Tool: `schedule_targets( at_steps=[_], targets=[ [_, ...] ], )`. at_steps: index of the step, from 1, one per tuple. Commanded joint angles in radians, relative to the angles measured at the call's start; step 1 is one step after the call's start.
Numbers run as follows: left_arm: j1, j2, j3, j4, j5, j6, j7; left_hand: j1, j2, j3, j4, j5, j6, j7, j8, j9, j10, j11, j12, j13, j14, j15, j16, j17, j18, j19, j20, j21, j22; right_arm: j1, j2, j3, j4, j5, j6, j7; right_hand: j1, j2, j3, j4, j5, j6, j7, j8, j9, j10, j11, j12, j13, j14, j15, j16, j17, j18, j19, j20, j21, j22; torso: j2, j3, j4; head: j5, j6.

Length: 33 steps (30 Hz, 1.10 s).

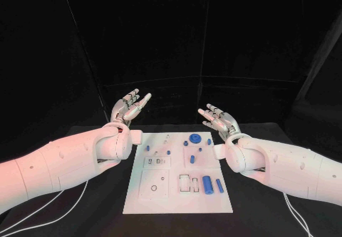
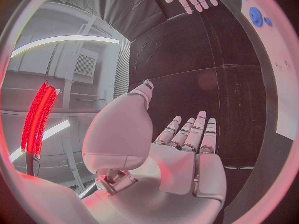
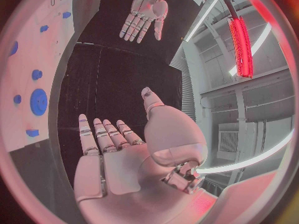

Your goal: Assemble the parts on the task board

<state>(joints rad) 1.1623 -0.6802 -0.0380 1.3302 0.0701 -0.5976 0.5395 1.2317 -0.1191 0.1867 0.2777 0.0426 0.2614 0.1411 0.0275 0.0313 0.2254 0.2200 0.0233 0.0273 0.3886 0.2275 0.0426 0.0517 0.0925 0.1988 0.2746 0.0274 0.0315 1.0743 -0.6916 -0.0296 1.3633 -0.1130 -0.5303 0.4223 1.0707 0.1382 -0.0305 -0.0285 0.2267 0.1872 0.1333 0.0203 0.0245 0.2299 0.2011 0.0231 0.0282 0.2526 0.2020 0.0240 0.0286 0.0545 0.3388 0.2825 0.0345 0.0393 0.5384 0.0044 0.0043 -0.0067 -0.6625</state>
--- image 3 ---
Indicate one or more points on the blue plug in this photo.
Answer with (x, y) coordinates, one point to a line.
(44, 28)

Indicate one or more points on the blue cylinder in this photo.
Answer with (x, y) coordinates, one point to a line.
(14, 48)

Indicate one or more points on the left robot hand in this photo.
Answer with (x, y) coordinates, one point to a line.
(146, 7)

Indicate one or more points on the glowing light bar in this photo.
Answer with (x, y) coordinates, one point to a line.
(241, 48)

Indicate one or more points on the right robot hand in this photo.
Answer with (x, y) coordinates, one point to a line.
(126, 171)

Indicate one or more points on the large blue gear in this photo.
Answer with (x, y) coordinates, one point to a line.
(38, 102)

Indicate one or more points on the blue block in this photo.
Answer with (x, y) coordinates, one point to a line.
(66, 15)
(32, 132)

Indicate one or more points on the small blue gear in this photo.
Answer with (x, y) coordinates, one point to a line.
(36, 74)

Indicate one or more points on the blue peg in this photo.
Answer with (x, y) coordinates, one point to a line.
(17, 99)

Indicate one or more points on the white task board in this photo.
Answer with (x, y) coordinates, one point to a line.
(28, 59)

